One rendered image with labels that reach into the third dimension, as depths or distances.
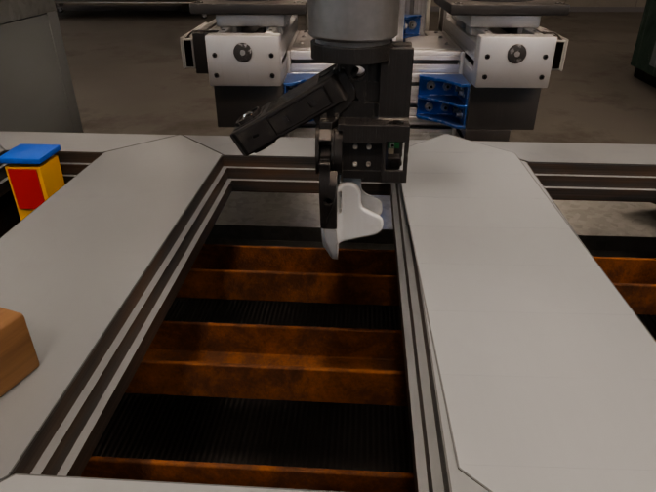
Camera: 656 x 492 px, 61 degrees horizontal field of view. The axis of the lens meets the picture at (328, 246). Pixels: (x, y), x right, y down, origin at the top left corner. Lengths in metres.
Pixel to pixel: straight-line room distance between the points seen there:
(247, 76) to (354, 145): 0.61
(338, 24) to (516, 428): 0.32
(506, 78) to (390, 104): 0.64
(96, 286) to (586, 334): 0.43
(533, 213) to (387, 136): 0.27
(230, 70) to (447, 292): 0.70
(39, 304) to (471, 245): 0.42
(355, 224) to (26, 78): 0.89
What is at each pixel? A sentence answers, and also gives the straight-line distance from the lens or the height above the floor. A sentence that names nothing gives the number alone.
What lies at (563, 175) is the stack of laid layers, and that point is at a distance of 0.88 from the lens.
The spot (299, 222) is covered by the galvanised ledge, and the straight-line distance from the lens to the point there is 1.05.
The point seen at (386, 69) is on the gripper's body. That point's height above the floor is 1.05.
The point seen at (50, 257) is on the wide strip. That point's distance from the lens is 0.63.
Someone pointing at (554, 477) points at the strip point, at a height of 0.87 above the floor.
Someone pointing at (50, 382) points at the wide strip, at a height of 0.87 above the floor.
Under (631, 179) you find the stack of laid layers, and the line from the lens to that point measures 0.91.
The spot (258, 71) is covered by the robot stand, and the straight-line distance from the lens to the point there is 1.08.
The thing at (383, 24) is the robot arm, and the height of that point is 1.09.
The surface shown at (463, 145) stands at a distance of 0.90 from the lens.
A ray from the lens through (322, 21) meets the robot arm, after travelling 0.47.
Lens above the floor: 1.15
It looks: 29 degrees down
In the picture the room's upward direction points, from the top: straight up
